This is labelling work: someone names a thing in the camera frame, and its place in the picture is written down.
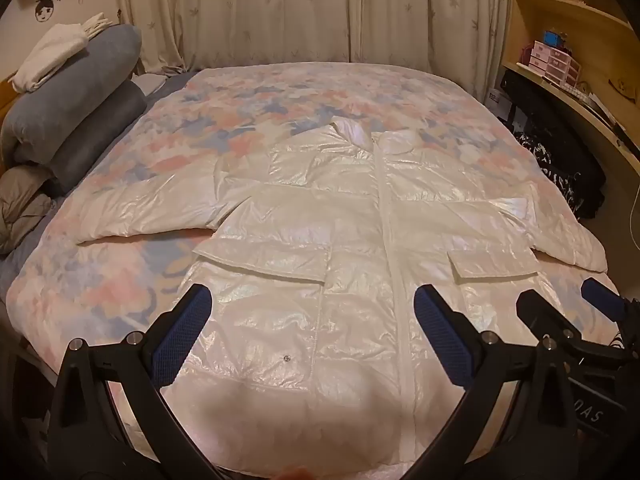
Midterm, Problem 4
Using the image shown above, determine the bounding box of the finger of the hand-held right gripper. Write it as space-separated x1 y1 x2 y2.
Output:
581 278 640 331
516 289 623 361

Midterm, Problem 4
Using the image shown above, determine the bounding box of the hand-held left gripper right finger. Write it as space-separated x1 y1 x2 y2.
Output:
400 284 584 480

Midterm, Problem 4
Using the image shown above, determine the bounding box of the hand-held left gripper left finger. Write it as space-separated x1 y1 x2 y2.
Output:
47 283 222 480

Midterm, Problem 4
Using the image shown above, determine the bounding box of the white shiny puffer jacket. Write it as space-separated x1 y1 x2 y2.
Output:
75 116 609 476

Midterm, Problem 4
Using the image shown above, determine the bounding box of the black white patterned cloth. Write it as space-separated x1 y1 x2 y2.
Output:
515 132 587 217

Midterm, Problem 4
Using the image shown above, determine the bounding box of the pastel cat print blanket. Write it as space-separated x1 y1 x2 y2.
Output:
7 62 621 480

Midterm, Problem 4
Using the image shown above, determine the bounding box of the black bag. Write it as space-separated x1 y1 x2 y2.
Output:
500 70 607 219

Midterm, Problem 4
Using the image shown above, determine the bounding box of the white keyboard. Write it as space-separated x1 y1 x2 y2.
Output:
565 80 602 105

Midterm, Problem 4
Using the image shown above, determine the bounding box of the grey rolled fleece blanket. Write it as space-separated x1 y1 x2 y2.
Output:
47 80 149 196

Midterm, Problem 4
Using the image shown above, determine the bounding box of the grey crumpled duvet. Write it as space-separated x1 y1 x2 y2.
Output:
0 164 54 255

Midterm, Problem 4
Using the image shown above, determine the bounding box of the white cardboard box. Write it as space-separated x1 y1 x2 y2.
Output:
487 89 514 122

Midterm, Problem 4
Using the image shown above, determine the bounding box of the pink drawer organizer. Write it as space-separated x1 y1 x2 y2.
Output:
527 40 584 86

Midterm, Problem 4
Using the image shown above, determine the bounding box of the blue rolled fleece blanket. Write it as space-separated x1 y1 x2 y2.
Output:
0 24 144 164

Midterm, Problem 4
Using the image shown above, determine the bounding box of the wooden curved bookshelf desk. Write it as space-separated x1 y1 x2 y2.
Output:
500 0 640 251

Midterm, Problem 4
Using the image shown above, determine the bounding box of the wooden headboard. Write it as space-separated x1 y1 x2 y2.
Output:
0 72 22 128

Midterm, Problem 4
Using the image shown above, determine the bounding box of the white folded towel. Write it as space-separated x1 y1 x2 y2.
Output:
11 24 90 94

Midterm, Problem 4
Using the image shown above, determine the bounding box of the beige folded cloth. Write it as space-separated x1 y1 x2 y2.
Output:
82 12 114 39

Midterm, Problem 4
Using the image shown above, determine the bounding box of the beige leaf pattern curtain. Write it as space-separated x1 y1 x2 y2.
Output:
112 0 516 75

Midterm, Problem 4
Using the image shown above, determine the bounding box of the white cable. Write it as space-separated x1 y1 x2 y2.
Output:
627 194 640 252

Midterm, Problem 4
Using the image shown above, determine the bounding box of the face wall sticker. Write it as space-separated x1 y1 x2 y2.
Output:
34 0 62 24

